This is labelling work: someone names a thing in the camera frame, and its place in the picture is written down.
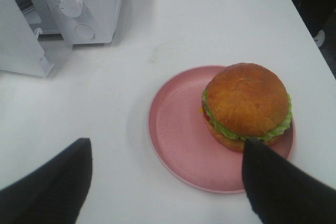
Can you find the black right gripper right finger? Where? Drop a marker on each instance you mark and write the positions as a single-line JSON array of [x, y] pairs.
[[279, 192]]

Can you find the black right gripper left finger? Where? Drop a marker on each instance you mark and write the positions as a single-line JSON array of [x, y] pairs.
[[53, 193]]

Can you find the burger with lettuce and tomato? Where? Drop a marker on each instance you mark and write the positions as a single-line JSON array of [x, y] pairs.
[[244, 101]]

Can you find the pink round plate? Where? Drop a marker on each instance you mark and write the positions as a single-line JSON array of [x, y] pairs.
[[183, 142]]

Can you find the white microwave door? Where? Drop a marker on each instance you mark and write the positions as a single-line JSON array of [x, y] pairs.
[[20, 50]]

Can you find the round white door release button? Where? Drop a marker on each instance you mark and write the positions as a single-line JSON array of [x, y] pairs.
[[85, 32]]

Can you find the white timer knob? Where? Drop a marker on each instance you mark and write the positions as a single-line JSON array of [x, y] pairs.
[[71, 8]]

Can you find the white round object on floor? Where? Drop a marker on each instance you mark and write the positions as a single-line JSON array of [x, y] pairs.
[[319, 38]]

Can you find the white microwave oven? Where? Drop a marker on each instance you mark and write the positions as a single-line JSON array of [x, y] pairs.
[[101, 15]]

